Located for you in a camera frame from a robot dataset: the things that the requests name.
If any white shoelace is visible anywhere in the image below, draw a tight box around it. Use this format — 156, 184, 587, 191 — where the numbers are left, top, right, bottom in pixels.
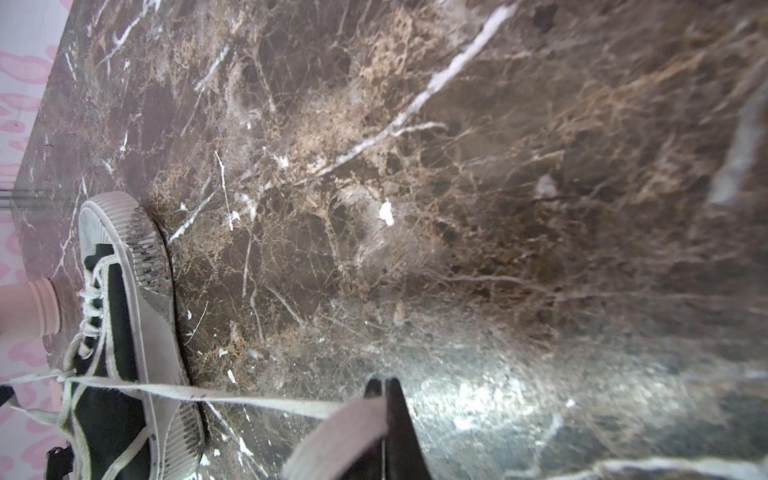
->
2, 255, 388, 479

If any pink pen cup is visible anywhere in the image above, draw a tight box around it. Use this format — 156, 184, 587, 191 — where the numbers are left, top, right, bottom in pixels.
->
1, 279, 61, 343

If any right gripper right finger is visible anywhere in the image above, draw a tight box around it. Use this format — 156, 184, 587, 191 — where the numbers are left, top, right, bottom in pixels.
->
383, 378, 432, 480

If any black white sneaker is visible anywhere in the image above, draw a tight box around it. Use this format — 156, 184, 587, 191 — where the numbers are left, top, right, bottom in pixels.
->
58, 192, 204, 479

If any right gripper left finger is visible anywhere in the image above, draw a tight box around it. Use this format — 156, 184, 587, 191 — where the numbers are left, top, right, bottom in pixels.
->
340, 379, 383, 480

